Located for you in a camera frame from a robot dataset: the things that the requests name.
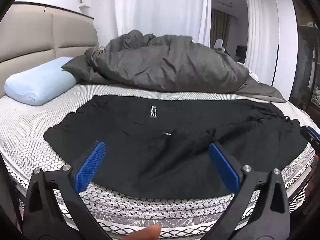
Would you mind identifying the black pants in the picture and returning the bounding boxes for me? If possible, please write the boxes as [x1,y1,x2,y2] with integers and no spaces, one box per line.
[43,94,309,200]

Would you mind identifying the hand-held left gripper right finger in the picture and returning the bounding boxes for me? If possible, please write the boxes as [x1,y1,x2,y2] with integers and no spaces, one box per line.
[204,141,292,240]

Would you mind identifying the olive curtain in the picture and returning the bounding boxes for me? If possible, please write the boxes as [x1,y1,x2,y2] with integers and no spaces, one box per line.
[210,9,232,49]

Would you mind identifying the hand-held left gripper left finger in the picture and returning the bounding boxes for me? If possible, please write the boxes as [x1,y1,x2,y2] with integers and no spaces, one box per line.
[22,140,113,240]

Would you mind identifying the white pillow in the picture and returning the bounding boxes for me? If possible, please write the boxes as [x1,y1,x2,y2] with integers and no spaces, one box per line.
[237,61,259,82]

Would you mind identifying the person's left hand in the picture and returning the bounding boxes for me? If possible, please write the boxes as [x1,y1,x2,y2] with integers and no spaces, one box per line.
[130,226,162,240]

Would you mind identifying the white chair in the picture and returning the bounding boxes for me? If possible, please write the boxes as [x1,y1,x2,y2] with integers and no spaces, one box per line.
[214,38,225,52]

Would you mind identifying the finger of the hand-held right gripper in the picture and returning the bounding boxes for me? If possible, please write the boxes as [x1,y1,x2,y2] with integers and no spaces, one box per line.
[300,126,320,153]

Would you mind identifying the white curtain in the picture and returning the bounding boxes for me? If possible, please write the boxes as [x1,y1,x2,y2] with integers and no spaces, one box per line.
[244,0,278,80]
[91,0,212,47]

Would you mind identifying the black monitor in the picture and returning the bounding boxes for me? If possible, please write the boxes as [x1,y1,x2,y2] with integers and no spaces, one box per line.
[236,45,247,61]

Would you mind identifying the white hexagon-patterned mattress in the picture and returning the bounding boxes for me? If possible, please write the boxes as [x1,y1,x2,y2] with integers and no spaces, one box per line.
[0,81,318,240]

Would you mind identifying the light blue pillow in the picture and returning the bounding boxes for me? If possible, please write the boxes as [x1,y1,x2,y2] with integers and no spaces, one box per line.
[4,57,81,106]

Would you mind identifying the beige padded headboard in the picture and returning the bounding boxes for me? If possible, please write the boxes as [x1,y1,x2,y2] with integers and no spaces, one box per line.
[0,1,99,98]

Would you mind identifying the grey duvet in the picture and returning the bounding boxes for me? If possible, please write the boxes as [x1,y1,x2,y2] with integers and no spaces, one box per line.
[61,29,287,103]

